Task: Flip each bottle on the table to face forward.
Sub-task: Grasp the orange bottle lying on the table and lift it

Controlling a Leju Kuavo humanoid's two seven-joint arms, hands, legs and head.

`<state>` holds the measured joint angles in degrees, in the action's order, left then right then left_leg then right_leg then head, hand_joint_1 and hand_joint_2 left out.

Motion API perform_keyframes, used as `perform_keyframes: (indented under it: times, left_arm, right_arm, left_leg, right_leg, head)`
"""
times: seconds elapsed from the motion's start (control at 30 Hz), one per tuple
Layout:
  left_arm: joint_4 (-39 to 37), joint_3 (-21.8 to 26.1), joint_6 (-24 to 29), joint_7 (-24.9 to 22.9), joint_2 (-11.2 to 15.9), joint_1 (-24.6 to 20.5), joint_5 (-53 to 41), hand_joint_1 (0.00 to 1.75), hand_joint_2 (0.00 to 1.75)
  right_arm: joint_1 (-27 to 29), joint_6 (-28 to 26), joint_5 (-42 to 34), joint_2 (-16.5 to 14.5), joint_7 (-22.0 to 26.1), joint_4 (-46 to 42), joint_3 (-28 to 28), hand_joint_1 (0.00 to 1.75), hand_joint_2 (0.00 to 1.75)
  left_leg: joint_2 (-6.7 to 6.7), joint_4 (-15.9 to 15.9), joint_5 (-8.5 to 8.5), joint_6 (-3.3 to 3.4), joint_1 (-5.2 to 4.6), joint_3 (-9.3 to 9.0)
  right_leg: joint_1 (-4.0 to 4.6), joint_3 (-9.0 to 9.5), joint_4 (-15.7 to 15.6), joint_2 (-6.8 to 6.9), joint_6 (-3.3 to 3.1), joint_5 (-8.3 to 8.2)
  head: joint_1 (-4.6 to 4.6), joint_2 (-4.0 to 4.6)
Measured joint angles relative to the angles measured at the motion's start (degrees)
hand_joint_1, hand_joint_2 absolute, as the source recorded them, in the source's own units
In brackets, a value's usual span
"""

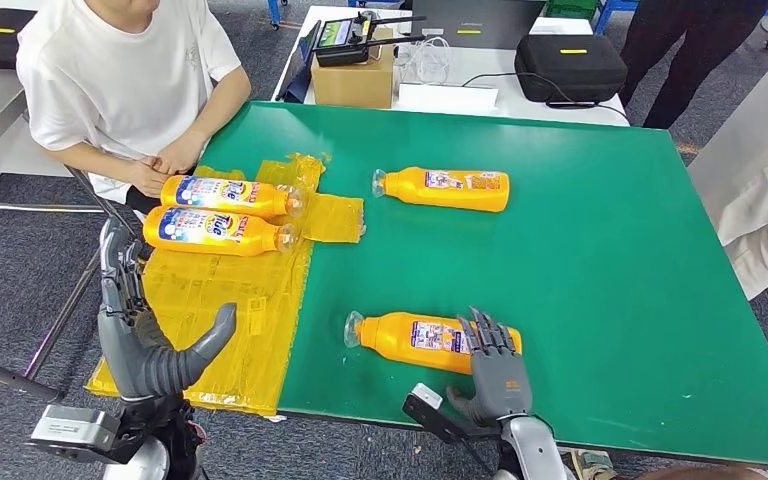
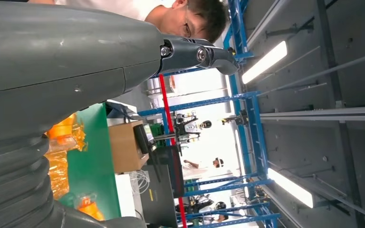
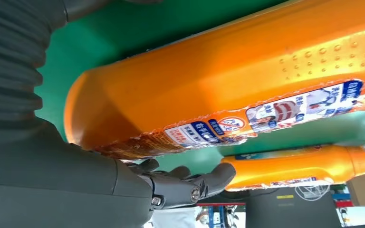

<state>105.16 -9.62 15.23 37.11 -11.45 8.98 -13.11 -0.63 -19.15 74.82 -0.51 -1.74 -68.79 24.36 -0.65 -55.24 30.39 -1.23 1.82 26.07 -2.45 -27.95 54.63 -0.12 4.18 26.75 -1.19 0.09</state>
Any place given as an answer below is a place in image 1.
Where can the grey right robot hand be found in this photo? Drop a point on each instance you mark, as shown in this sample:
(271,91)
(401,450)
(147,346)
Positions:
(500,384)

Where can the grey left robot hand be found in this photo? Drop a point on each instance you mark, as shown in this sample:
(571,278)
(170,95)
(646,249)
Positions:
(139,364)

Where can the orange detergent bottle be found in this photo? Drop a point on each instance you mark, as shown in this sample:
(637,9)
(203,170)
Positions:
(225,195)
(410,189)
(390,338)
(212,232)

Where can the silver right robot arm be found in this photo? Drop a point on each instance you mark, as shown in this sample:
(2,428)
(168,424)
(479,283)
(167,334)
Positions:
(533,450)

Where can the yellow taped sheet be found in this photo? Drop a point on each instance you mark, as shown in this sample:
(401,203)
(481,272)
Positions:
(225,318)

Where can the grey metal floor bar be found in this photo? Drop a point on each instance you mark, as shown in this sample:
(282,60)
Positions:
(0,378)

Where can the white table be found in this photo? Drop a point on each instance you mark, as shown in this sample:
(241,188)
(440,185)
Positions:
(523,114)

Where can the white flat box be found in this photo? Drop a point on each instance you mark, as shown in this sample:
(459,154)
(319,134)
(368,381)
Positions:
(447,98)

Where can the seated person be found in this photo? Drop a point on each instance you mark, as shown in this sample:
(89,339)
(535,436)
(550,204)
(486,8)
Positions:
(112,73)

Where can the black carrying case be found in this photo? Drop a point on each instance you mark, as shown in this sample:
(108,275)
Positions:
(569,71)

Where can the grey table with metal legs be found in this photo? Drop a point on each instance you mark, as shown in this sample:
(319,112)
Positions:
(728,159)

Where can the dark blue tablet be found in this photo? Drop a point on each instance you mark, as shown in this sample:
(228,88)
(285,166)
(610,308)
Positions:
(299,73)

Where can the brown cardboard box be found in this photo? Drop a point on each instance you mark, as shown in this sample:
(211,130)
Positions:
(352,86)

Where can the dark grey flat case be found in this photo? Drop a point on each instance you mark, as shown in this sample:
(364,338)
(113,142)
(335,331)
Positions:
(490,20)

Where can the black remote controller with antennas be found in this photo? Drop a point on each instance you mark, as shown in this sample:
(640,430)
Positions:
(343,50)

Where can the green plastic crate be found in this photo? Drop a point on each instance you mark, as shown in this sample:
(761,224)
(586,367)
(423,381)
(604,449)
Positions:
(569,8)

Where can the blue steel rack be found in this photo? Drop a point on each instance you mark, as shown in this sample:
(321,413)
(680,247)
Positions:
(612,10)

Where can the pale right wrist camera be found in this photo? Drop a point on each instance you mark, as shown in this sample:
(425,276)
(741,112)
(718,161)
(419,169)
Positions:
(437,414)

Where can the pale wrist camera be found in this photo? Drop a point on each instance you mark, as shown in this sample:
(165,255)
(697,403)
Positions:
(72,430)
(437,414)

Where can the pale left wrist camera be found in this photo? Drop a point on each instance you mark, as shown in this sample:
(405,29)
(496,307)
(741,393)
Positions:
(72,430)

